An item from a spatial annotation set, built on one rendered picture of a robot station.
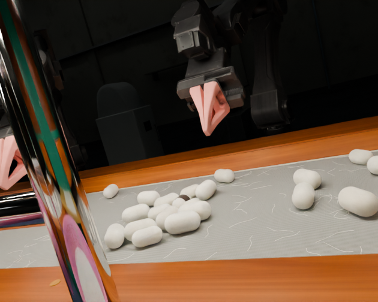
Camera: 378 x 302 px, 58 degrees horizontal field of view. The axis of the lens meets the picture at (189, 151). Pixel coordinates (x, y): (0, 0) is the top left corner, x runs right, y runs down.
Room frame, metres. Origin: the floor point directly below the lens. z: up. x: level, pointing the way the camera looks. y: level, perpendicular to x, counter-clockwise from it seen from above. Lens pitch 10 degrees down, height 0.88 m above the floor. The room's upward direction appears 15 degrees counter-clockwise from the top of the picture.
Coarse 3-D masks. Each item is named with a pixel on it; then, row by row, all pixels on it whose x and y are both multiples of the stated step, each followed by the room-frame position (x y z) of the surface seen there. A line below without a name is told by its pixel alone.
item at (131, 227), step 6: (132, 222) 0.35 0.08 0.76; (138, 222) 0.35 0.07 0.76; (144, 222) 0.35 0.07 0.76; (150, 222) 0.35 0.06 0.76; (126, 228) 0.35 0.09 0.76; (132, 228) 0.35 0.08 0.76; (138, 228) 0.34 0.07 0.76; (144, 228) 0.34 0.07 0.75; (126, 234) 0.35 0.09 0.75; (132, 234) 0.34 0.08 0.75
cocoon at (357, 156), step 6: (354, 150) 0.41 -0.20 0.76; (360, 150) 0.40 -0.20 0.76; (366, 150) 0.40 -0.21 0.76; (354, 156) 0.40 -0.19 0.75; (360, 156) 0.40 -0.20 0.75; (366, 156) 0.39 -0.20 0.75; (372, 156) 0.39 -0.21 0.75; (354, 162) 0.41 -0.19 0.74; (360, 162) 0.40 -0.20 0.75; (366, 162) 0.39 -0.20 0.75
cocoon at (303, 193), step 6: (300, 186) 0.33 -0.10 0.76; (306, 186) 0.33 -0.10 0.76; (312, 186) 0.33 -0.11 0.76; (294, 192) 0.32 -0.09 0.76; (300, 192) 0.32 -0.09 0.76; (306, 192) 0.31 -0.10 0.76; (312, 192) 0.32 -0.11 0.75; (294, 198) 0.32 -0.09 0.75; (300, 198) 0.31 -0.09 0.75; (306, 198) 0.31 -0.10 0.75; (312, 198) 0.31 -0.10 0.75; (294, 204) 0.32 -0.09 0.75; (300, 204) 0.31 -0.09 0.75; (306, 204) 0.31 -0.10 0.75; (312, 204) 0.31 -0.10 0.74
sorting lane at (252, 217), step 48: (96, 192) 0.64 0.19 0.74; (240, 192) 0.42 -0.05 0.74; (288, 192) 0.38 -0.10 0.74; (336, 192) 0.34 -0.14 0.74; (0, 240) 0.49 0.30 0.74; (48, 240) 0.43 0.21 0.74; (192, 240) 0.32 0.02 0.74; (240, 240) 0.29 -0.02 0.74; (288, 240) 0.27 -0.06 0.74; (336, 240) 0.25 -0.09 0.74
